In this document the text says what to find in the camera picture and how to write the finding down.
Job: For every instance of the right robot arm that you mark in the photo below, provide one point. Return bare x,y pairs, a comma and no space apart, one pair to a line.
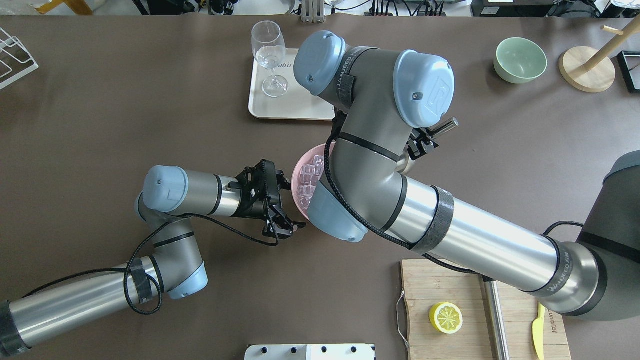
384,97

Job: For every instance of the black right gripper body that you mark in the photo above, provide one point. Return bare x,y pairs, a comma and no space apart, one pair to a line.
421,145

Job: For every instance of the wooden mug tree stand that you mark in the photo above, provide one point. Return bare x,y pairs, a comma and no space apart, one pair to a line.
590,69

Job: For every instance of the wooden cutting board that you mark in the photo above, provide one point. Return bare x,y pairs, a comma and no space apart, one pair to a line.
426,284

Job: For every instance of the yellow plastic knife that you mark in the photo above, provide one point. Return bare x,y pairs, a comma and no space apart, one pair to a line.
537,332

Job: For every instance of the cream serving tray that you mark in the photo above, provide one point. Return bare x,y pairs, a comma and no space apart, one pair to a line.
296,104

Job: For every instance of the pink bowl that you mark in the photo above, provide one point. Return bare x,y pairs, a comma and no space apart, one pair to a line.
306,177

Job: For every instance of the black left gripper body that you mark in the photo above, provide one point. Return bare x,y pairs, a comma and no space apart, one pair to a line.
253,207

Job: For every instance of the white wire cup rack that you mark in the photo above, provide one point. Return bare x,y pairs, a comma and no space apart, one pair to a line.
16,61

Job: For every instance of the clear wine glass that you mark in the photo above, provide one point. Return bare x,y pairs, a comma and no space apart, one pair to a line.
269,51

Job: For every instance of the shiny metal ice scoop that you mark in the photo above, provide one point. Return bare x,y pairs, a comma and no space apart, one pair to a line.
405,164

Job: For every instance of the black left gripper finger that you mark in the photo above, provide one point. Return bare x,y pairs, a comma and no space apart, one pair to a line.
270,230
292,226

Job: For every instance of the half lemon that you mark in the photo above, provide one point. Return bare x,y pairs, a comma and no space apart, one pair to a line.
446,317

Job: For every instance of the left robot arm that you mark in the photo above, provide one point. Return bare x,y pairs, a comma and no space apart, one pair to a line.
171,197

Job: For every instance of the green bowl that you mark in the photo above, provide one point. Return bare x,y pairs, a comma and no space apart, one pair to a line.
519,61

